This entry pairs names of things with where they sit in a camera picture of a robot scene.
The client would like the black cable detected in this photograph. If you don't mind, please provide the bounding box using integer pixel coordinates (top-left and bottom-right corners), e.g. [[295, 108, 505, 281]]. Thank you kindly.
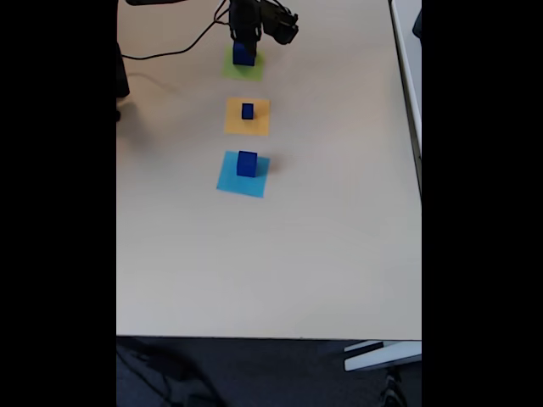
[[120, 2, 232, 60]]

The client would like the large blue cube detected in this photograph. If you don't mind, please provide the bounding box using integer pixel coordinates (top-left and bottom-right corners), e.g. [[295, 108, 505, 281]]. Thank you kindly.
[[232, 40, 257, 68]]

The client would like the light blue paper square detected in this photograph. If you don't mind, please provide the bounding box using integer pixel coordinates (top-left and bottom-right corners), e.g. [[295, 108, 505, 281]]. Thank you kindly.
[[216, 150, 272, 199]]

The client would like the green paper square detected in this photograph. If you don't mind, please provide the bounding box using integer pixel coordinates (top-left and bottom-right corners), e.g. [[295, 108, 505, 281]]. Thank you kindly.
[[221, 45, 267, 81]]

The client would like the white table leg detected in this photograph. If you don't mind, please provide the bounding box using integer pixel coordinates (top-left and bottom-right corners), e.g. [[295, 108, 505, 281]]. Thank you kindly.
[[343, 340, 423, 372]]

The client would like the black camera box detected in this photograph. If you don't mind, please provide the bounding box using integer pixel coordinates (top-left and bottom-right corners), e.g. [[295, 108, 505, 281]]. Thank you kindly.
[[259, 0, 299, 46]]

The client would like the white neighbouring table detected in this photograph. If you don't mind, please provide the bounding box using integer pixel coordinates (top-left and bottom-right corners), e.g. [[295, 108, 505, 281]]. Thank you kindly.
[[389, 0, 423, 198]]

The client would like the medium blue cube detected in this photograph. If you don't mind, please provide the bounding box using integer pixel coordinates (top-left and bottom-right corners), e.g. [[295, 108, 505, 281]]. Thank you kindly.
[[236, 150, 259, 177]]

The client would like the orange paper square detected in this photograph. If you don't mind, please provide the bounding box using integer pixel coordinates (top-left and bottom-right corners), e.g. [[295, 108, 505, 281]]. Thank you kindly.
[[223, 96, 271, 137]]

